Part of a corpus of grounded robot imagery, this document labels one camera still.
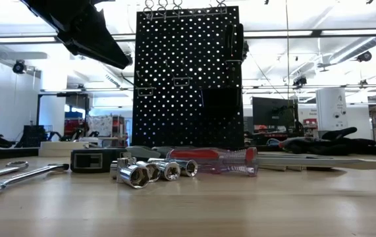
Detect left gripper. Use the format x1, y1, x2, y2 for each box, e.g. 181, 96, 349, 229
19, 0, 132, 70

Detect black grey tape measure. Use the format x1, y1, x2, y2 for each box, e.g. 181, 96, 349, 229
70, 147, 128, 174

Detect red clear handled screwdriver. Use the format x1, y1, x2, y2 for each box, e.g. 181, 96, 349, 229
165, 146, 376, 178

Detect white patterned panel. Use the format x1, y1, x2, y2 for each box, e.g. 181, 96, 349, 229
87, 115, 113, 138

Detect red storage rack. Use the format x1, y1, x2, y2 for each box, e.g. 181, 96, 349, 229
64, 118, 86, 136

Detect black crate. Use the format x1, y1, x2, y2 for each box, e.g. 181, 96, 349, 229
22, 124, 49, 148

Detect chrome socket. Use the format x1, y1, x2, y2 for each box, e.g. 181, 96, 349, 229
141, 161, 161, 183
117, 157, 138, 184
118, 163, 151, 190
110, 160, 119, 180
174, 159, 198, 178
148, 158, 182, 181

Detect black plastic pegboard bin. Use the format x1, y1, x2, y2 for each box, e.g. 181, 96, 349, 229
200, 86, 243, 111

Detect black perforated pegboard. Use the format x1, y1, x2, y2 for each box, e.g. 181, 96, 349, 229
131, 5, 245, 149

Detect black computer monitor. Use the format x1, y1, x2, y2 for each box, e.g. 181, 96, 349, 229
252, 96, 300, 129

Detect white pillar with sensors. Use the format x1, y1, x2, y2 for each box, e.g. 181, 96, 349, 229
315, 87, 349, 132

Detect black frame stand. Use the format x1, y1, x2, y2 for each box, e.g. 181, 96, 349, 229
36, 92, 92, 136

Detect white wire ring rack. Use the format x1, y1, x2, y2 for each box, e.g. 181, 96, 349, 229
142, 0, 228, 20

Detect black aluminium table frame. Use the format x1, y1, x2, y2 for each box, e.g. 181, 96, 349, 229
0, 144, 376, 162

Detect thin hanging cable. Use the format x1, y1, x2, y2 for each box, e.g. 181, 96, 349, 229
284, 0, 290, 99

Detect grey ceiling duct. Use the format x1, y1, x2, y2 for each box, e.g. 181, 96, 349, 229
329, 35, 376, 64

